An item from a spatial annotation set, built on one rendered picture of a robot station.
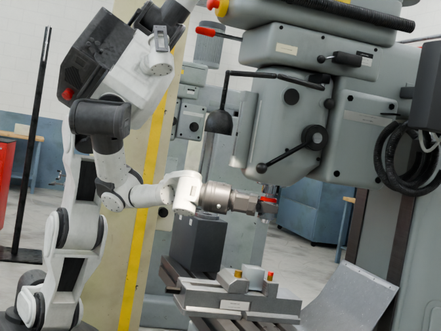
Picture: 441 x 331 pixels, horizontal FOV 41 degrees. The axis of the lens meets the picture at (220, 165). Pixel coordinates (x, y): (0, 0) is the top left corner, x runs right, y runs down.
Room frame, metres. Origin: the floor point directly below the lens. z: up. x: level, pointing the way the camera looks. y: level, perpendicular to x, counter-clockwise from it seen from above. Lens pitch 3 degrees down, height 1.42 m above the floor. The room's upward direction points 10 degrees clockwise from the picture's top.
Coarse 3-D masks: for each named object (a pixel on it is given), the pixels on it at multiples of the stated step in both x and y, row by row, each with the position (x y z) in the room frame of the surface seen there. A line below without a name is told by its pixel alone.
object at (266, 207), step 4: (260, 204) 1.64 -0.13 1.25; (264, 204) 1.65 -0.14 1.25; (268, 204) 1.65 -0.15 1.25; (256, 208) 1.64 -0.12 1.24; (260, 208) 1.64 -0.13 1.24; (264, 208) 1.65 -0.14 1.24; (268, 208) 1.65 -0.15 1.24; (272, 208) 1.65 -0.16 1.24; (276, 208) 1.65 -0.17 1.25; (260, 212) 1.65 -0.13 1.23; (264, 212) 1.65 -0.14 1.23; (268, 212) 1.65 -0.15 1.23; (272, 212) 1.65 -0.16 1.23; (276, 212) 1.65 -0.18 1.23
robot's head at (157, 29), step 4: (156, 28) 1.71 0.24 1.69; (160, 28) 1.71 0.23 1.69; (164, 28) 1.71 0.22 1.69; (152, 32) 1.73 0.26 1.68; (156, 32) 1.70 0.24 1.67; (160, 32) 1.72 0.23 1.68; (164, 32) 1.71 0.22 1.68; (148, 36) 1.73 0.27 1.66; (156, 36) 1.69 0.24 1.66; (164, 36) 1.70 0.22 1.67; (168, 36) 1.74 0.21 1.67; (156, 40) 1.69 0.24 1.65; (164, 40) 1.70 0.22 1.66; (156, 44) 1.68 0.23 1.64; (156, 48) 1.67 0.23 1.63; (160, 48) 1.68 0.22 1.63; (164, 48) 1.68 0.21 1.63; (168, 48) 1.68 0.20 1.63
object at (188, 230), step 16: (176, 224) 2.26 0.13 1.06; (192, 224) 2.13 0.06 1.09; (208, 224) 2.11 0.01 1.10; (224, 224) 2.13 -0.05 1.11; (176, 240) 2.24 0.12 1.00; (192, 240) 2.10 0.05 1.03; (208, 240) 2.11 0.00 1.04; (224, 240) 2.14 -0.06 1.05; (176, 256) 2.22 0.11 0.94; (192, 256) 2.09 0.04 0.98; (208, 256) 2.12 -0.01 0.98
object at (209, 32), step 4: (196, 28) 1.69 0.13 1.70; (200, 28) 1.69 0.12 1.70; (204, 28) 1.69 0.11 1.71; (208, 28) 1.70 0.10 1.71; (196, 32) 1.69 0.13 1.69; (200, 32) 1.69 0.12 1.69; (204, 32) 1.69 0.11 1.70; (208, 32) 1.69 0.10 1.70; (212, 32) 1.70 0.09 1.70; (216, 32) 1.71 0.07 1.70; (208, 36) 1.71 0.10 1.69; (212, 36) 1.70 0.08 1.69; (220, 36) 1.71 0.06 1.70; (224, 36) 1.71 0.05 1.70; (228, 36) 1.72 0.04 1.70; (232, 36) 1.72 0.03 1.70; (236, 40) 1.73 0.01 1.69; (240, 40) 1.73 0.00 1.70
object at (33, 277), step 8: (32, 272) 2.35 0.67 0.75; (40, 272) 2.36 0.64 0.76; (24, 280) 2.31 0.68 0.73; (32, 280) 2.27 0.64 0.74; (40, 280) 2.27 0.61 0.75; (16, 296) 2.31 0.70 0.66; (16, 304) 2.30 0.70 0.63; (0, 312) 2.36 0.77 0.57; (8, 312) 2.32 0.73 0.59; (16, 312) 2.30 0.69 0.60; (0, 320) 2.27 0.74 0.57; (8, 320) 2.28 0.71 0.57; (16, 320) 2.26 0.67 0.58; (0, 328) 2.19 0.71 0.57; (8, 328) 2.20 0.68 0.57; (16, 328) 2.22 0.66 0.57; (24, 328) 2.23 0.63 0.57; (72, 328) 2.31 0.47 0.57; (80, 328) 2.33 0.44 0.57; (88, 328) 2.34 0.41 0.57
